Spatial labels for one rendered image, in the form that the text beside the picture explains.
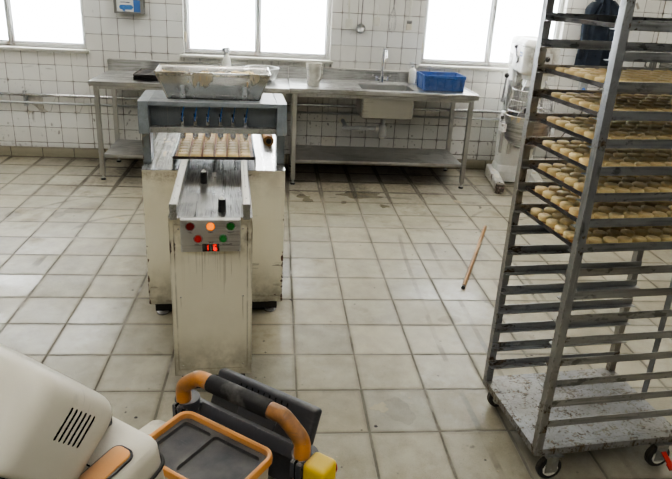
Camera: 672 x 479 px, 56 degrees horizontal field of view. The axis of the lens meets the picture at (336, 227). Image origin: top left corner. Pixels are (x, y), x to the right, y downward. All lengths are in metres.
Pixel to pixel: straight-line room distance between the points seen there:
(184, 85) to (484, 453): 2.16
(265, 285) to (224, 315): 0.75
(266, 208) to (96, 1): 3.68
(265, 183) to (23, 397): 2.61
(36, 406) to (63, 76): 6.03
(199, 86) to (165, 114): 0.23
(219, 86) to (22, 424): 2.60
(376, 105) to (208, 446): 4.85
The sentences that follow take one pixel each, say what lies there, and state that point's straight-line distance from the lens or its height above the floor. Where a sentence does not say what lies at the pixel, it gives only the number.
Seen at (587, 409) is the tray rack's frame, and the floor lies 0.15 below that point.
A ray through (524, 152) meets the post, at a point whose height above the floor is 1.18.
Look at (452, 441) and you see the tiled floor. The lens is 2.83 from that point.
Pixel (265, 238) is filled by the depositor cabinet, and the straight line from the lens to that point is 3.41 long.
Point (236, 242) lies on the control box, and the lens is 2.64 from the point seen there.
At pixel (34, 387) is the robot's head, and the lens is 0.80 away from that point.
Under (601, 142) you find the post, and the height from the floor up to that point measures 1.33.
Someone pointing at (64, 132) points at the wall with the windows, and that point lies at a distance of 6.85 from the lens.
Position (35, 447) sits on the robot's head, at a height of 1.25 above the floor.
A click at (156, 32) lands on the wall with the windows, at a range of 6.48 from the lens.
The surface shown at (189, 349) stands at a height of 0.22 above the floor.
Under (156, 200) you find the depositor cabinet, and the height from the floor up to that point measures 0.68.
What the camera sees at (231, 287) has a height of 0.52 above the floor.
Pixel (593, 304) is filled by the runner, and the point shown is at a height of 0.51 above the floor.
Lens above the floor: 1.75
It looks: 21 degrees down
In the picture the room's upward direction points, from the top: 3 degrees clockwise
